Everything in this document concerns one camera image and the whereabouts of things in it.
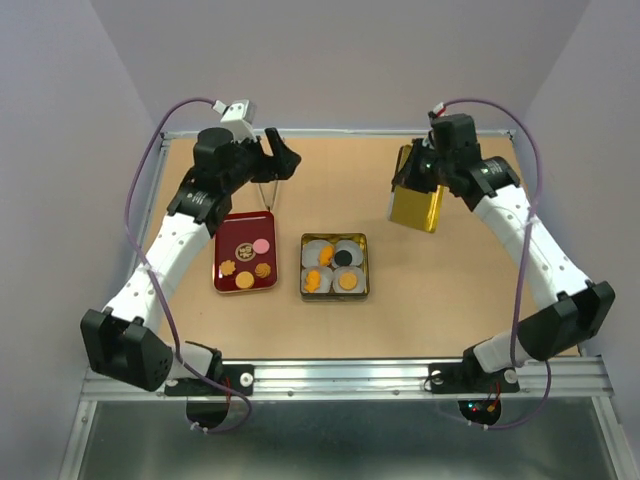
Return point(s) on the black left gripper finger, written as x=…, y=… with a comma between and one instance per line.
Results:
x=289, y=161
x=274, y=140

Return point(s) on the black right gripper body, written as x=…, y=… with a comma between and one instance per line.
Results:
x=430, y=170

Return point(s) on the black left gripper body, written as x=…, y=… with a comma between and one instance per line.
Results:
x=262, y=168

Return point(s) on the gold tin lid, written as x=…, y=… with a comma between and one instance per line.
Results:
x=419, y=211

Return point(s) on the metal tongs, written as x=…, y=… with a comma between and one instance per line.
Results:
x=268, y=194

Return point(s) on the black round cookie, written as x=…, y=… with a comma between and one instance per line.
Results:
x=343, y=258

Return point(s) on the orange fish cookie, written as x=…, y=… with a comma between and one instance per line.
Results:
x=325, y=255
x=313, y=281

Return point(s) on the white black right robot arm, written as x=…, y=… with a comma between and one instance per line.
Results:
x=571, y=307

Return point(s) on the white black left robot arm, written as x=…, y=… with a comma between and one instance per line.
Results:
x=121, y=339

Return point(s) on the gold square tin box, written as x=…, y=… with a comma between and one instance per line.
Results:
x=334, y=267

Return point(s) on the pink round cookie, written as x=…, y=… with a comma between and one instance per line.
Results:
x=261, y=246

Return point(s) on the red rectangular tray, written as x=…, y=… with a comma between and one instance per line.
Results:
x=233, y=241

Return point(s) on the white paper cup back right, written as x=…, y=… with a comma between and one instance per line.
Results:
x=354, y=248

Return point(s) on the white paper cup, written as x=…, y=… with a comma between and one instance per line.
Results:
x=311, y=253
x=327, y=278
x=361, y=280
x=354, y=248

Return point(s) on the white paper cup back left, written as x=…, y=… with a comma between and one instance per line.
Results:
x=311, y=253

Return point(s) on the small round tan cookie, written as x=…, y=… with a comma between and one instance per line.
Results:
x=263, y=270

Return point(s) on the flower shaped cookie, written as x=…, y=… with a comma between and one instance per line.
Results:
x=226, y=268

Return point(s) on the large round tan cookie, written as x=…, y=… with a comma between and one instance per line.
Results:
x=244, y=280

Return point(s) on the white paper cup front right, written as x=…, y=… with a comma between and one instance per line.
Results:
x=361, y=280

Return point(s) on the white paper cup front left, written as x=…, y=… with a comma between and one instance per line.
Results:
x=327, y=278

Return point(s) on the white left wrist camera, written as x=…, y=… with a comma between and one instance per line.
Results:
x=238, y=118

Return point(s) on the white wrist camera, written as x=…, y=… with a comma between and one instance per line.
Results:
x=437, y=111
x=238, y=118

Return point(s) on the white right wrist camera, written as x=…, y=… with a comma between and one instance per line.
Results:
x=437, y=111

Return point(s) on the aluminium table edge rail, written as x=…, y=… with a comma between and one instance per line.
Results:
x=290, y=133

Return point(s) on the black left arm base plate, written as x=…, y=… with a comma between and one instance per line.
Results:
x=238, y=377

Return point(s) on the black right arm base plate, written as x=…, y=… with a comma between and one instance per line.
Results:
x=450, y=380

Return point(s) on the aluminium front rail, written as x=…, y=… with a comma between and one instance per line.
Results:
x=390, y=379

